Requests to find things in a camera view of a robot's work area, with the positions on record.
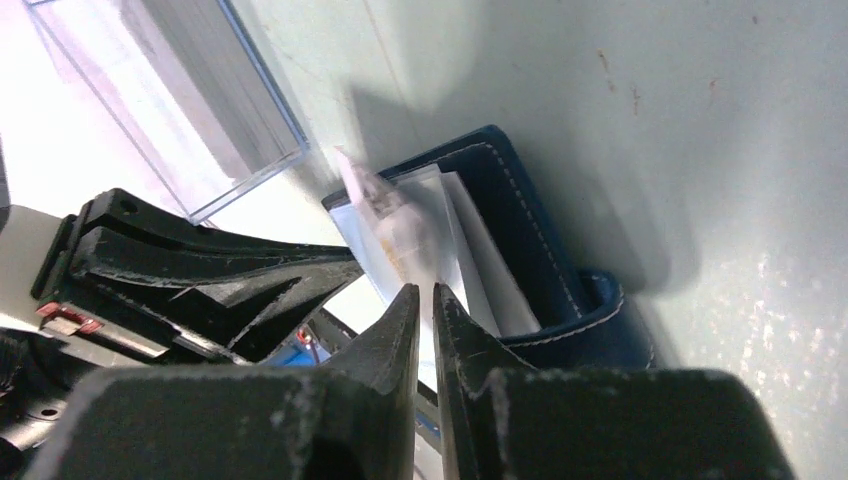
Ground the blue leather card holder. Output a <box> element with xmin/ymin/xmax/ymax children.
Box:
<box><xmin>323</xmin><ymin>125</ymin><xmax>656</xmax><ymax>369</ymax></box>

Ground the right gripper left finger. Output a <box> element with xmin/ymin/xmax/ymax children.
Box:
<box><xmin>25</xmin><ymin>285</ymin><xmax>420</xmax><ymax>479</ymax></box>

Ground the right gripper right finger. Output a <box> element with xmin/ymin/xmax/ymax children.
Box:
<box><xmin>433</xmin><ymin>284</ymin><xmax>794</xmax><ymax>479</ymax></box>

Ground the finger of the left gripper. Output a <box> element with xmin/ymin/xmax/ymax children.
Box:
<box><xmin>70</xmin><ymin>227</ymin><xmax>363</xmax><ymax>363</ymax></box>
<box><xmin>79</xmin><ymin>188</ymin><xmax>354</xmax><ymax>261</ymax></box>

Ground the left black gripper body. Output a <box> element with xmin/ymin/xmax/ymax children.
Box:
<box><xmin>31</xmin><ymin>215</ymin><xmax>232</xmax><ymax>363</ymax></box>

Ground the blue bin under table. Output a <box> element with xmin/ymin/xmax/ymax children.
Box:
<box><xmin>266</xmin><ymin>327</ymin><xmax>442</xmax><ymax>454</ymax></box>

